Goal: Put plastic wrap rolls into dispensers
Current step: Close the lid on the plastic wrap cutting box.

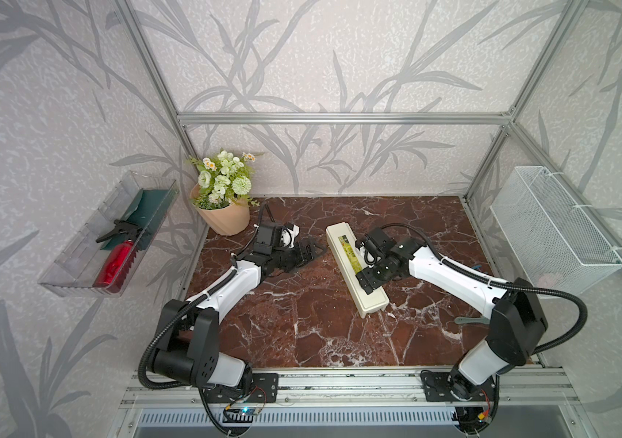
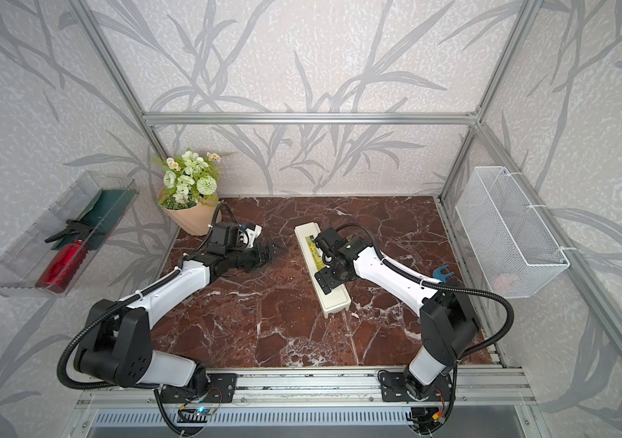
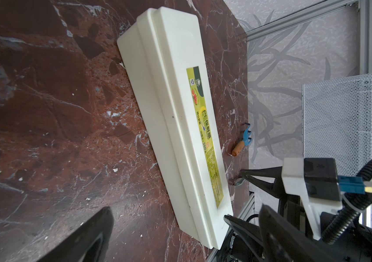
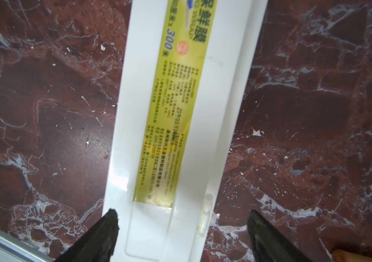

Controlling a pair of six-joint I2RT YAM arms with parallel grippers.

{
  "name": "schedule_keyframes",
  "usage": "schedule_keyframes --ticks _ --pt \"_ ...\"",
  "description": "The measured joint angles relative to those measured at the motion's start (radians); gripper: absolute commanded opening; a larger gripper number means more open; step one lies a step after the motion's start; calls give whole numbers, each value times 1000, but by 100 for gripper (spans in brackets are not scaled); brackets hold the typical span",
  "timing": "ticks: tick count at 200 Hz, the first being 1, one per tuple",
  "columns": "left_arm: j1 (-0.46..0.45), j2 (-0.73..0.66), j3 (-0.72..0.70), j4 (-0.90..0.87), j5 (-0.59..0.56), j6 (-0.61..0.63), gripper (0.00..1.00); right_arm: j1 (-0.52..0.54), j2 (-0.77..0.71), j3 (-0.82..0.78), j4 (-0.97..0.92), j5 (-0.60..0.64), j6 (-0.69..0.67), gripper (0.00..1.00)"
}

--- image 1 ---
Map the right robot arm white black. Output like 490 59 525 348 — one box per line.
356 235 588 400

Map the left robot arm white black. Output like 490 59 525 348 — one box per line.
137 238 327 395

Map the potted white flower plant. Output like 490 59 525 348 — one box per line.
188 150 256 237

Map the green cloth in tray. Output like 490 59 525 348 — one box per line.
99 189 175 251

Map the pink object in basket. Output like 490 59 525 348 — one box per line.
535 273 564 290

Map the green circuit board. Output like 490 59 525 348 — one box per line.
223 404 265 423

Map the red spray bottle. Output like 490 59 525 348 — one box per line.
93 219 142 294

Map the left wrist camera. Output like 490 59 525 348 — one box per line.
253 223 299 256

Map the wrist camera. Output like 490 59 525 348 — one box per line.
356 227 396 266
253 223 299 256

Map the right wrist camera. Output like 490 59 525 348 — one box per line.
356 227 396 266

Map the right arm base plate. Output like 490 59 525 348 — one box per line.
420 370 499 403

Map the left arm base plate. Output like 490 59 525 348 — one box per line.
203 372 280 403

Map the clear plastic wall tray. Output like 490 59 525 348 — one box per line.
38 171 179 297

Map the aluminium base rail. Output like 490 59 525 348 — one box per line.
119 365 580 409

